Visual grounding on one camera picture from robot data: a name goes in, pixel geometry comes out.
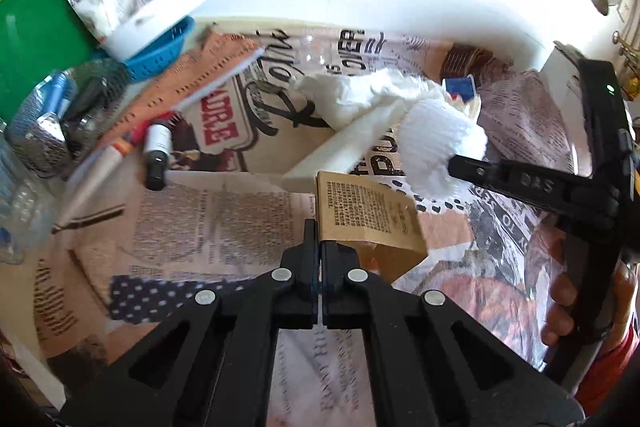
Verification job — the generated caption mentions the clear plastic container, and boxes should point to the clear plastic container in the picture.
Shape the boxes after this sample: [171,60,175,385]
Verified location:
[0,117,67,266]

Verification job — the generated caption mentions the small blue box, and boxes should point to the small blue box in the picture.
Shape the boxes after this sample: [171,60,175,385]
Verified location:
[442,76,476,104]

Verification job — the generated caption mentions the blue plastic basket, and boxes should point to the blue plastic basket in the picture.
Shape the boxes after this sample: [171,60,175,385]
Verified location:
[120,16,197,82]

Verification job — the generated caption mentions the person's right forearm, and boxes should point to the person's right forearm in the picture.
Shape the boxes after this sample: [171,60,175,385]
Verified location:
[575,319,640,414]

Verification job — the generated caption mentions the blue pen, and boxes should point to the blue pen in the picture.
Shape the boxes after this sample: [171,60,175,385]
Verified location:
[36,72,72,120]

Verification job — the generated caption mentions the person's right hand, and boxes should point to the person's right hand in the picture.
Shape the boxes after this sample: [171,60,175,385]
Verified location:
[541,262,640,349]

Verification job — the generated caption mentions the orange booklet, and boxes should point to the orange booklet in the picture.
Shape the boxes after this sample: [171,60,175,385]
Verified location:
[97,32,265,148]

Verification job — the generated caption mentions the white and orange pen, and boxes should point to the white and orange pen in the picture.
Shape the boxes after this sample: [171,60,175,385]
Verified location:
[50,129,144,235]

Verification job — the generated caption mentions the white tissue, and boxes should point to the white tissue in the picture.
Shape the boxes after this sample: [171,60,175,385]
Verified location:
[294,69,453,130]

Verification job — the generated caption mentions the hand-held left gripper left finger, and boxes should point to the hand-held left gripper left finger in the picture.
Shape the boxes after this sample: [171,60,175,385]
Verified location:
[60,218,321,427]

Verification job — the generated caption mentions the newspaper print tablecloth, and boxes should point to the newspaper print tablecloth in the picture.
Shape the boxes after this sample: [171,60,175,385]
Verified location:
[30,19,596,427]

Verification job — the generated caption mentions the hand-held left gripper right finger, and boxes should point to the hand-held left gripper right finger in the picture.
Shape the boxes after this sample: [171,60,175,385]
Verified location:
[320,241,586,427]

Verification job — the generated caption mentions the metal mesh basket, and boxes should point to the metal mesh basket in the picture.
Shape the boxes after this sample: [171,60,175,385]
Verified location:
[6,59,132,178]

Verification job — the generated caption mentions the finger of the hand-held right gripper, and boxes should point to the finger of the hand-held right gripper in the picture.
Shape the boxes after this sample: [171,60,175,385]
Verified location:
[447,155,597,216]

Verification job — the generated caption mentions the white printed packet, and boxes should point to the white printed packet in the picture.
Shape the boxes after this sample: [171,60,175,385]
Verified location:
[65,0,137,44]

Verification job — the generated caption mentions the small bottle with black cap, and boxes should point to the small bottle with black cap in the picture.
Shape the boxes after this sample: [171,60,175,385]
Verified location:
[144,117,177,192]

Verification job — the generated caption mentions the brown paper packet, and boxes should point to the brown paper packet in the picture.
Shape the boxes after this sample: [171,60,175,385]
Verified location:
[316,170,428,283]

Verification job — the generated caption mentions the white rectangular bar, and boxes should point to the white rectangular bar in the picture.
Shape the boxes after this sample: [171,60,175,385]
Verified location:
[281,104,408,194]

